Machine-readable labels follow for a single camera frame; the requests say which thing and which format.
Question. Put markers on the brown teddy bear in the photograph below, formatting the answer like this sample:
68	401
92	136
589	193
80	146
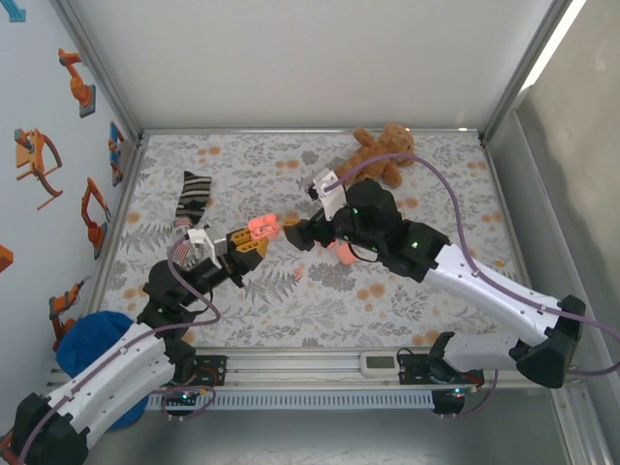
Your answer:
387	140

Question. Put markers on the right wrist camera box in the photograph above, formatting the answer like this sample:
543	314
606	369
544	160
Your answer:
331	198

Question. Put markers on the blue cap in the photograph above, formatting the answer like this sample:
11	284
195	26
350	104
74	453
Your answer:
92	339

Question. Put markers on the orange gripper wall sticker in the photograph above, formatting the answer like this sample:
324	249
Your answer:
34	160

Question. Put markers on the aluminium frame cross bar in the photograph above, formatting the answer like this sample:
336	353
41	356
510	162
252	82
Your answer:
310	131

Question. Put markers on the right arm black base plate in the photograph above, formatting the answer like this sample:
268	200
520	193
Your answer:
412	368

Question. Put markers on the aluminium mounting rail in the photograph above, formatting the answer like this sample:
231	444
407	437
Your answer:
300	368

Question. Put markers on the aluminium frame post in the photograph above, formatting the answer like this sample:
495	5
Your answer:
528	68
97	68

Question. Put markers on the aluminium frame side bar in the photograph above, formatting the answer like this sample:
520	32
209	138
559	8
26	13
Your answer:
118	203
503	194

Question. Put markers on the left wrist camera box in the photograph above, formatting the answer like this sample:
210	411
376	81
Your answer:
203	244

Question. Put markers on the white digital timer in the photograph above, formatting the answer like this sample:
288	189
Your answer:
380	363

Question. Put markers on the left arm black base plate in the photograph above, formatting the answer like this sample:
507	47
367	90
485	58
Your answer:
215	370

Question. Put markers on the floral tablecloth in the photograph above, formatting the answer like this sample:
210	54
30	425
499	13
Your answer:
232	160

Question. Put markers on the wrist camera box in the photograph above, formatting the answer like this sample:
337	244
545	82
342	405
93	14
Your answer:
203	244
331	198

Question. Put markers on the orange block wall sticker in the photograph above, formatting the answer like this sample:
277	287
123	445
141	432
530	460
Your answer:
5	257

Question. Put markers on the blue orange robot wall sticker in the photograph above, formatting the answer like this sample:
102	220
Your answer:
114	145

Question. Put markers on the black white striped sock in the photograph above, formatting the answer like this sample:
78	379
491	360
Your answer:
194	194

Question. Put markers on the small controller board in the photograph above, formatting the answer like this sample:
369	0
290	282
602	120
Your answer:
186	398
450	399

